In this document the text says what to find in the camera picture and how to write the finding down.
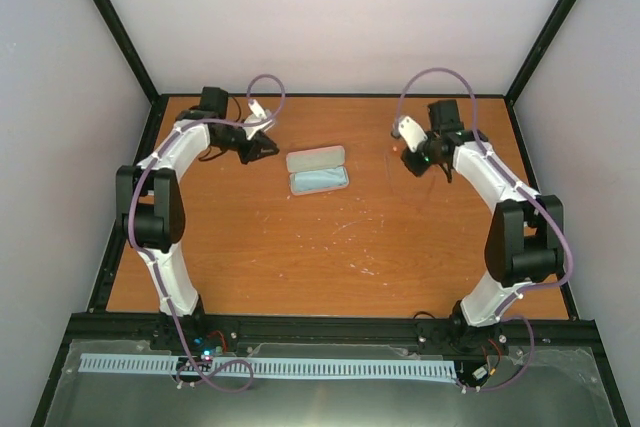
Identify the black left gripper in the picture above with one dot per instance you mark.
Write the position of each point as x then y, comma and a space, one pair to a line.
260, 141

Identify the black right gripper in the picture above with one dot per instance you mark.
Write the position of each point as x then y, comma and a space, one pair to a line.
415, 167

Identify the pink glasses case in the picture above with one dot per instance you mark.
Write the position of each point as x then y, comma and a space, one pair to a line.
316, 159

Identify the light blue cleaning cloth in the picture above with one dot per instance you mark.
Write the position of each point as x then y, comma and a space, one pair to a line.
311, 181

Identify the thin red frame sunglasses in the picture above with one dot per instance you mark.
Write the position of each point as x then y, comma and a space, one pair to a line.
399, 179

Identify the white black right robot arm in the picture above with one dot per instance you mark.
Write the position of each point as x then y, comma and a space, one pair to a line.
524, 245

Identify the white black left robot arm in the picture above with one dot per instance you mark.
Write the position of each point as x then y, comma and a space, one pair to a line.
149, 207

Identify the clear plastic front sheet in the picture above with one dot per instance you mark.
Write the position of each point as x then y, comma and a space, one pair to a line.
521, 387

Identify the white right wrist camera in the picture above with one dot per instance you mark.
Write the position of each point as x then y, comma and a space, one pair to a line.
410, 131

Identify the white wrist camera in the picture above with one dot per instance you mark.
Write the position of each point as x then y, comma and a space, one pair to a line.
410, 131
259, 120

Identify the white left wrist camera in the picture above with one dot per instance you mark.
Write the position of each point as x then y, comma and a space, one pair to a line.
259, 120

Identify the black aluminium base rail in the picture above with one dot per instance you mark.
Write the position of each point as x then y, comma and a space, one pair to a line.
424, 336

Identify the black enclosure frame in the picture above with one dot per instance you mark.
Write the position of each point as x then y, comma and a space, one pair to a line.
574, 331

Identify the light blue slotted cable duct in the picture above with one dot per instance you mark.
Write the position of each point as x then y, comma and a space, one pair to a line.
278, 368

